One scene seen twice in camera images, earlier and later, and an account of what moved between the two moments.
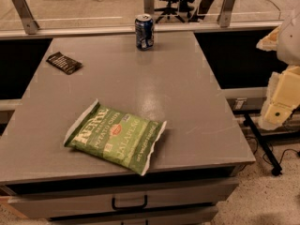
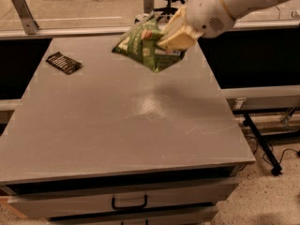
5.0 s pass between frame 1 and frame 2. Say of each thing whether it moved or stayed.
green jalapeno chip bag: moved
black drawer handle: stayed
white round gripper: moved
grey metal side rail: stayed
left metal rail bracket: stayed
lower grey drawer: stayed
